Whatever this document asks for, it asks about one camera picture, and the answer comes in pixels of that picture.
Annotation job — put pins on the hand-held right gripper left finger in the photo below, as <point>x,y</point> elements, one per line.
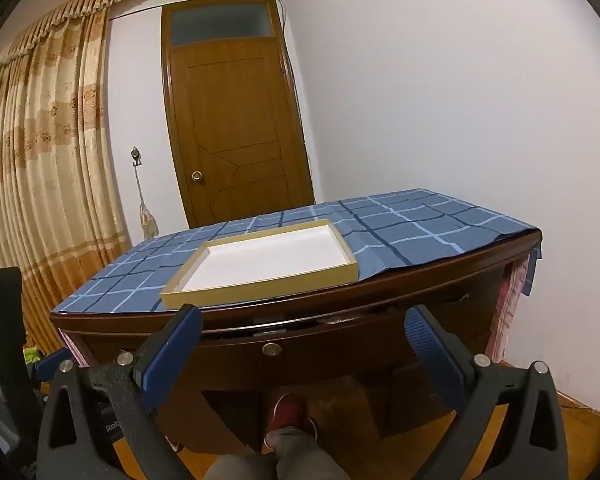
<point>172,355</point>

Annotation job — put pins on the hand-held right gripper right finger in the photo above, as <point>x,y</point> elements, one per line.
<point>430,350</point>

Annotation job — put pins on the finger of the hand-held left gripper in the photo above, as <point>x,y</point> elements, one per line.
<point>47,366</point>
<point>7,320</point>

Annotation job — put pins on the shallow cardboard box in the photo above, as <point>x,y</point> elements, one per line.
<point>260,260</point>

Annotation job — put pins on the dark wooden side drawer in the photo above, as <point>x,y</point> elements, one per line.
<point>460,320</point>

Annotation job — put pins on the metal drawer lock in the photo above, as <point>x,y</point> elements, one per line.
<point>271,349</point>

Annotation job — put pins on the lime green rag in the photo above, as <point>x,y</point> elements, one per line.
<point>30,356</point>

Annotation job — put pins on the dark wooden desk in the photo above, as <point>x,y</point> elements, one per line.
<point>430,285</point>

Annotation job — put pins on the blue checked tablecloth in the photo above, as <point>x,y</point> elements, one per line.
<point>420,230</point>

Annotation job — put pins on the red shoe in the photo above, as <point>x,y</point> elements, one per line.
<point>287,412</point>

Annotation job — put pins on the beige tassel tie-back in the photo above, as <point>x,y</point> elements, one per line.
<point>147,220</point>

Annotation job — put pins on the person's grey trousers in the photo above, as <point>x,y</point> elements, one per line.
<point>290,455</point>

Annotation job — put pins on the beige floral curtain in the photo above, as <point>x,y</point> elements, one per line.
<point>45,160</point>

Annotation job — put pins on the brass door knob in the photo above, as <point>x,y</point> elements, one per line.
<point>197,175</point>

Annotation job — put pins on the brown wooden door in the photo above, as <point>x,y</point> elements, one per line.
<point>230,110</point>

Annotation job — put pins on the frosted transom window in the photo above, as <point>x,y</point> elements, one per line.
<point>220,22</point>

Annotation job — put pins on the metal wall hook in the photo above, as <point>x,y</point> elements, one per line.
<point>136,155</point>

